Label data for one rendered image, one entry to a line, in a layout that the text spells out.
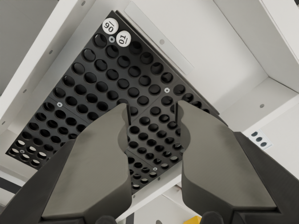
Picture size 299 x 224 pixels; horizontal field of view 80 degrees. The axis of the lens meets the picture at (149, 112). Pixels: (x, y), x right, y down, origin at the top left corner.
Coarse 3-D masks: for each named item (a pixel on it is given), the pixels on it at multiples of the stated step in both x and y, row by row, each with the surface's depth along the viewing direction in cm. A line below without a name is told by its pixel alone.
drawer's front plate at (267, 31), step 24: (216, 0) 20; (240, 0) 15; (264, 0) 13; (288, 0) 13; (240, 24) 19; (264, 24) 15; (288, 24) 14; (264, 48) 19; (288, 48) 15; (288, 72) 18
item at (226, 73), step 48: (96, 0) 20; (144, 0) 20; (192, 0) 21; (48, 48) 18; (192, 48) 23; (240, 48) 23; (240, 96) 27; (288, 96) 21; (0, 144) 27; (144, 192) 30
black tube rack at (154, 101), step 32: (96, 32) 16; (96, 64) 18; (128, 64) 21; (160, 64) 21; (64, 96) 19; (96, 96) 22; (128, 96) 19; (160, 96) 19; (32, 128) 22; (64, 128) 25; (128, 128) 21; (160, 128) 22; (32, 160) 24; (128, 160) 25; (160, 160) 25
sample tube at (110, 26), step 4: (104, 20) 15; (108, 20) 15; (112, 20) 15; (116, 20) 16; (104, 24) 15; (108, 24) 15; (112, 24) 15; (116, 24) 15; (104, 28) 15; (108, 28) 15; (112, 28) 15; (116, 28) 15; (108, 32) 15; (112, 32) 15
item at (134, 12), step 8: (128, 8) 20; (136, 8) 20; (136, 16) 20; (144, 16) 20; (144, 24) 21; (152, 24) 21; (152, 32) 21; (160, 32) 21; (160, 40) 21; (168, 40) 22; (160, 48) 22; (168, 48) 22; (176, 48) 22; (168, 56) 23; (176, 56) 22; (176, 64) 23; (184, 64) 23; (184, 72) 24
